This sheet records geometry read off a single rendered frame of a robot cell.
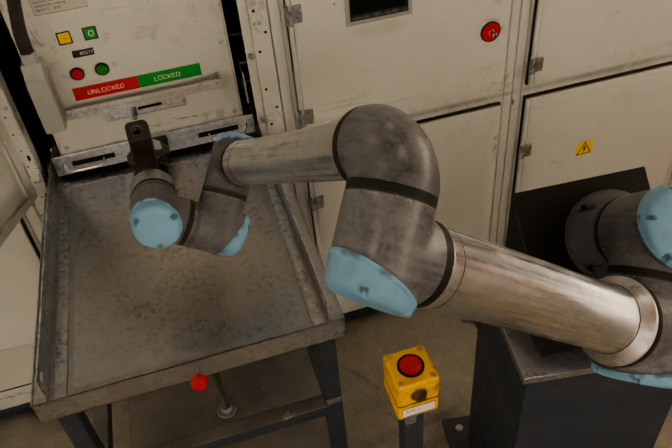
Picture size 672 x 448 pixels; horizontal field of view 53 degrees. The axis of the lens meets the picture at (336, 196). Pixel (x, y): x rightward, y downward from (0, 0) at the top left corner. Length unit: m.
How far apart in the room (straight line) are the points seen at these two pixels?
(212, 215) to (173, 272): 0.30
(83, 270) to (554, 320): 1.06
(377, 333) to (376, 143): 1.69
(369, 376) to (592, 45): 1.26
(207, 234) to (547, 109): 1.26
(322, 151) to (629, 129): 1.65
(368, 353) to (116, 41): 1.33
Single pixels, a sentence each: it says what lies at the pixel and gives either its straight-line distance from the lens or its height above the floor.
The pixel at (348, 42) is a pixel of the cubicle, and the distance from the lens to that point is 1.78.
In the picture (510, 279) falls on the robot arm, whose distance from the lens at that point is 0.92.
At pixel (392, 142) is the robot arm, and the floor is 1.45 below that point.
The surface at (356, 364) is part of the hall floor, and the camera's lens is 2.37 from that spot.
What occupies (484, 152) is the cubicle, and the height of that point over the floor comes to 0.63.
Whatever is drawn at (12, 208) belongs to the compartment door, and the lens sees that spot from 1.90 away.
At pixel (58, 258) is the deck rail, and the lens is 1.70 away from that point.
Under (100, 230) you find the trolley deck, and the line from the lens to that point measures 1.74.
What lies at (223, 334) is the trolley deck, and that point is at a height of 0.85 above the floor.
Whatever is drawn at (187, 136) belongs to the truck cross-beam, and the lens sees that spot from 1.88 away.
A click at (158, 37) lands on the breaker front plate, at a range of 1.75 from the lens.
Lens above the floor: 1.91
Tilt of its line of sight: 40 degrees down
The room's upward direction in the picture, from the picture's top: 6 degrees counter-clockwise
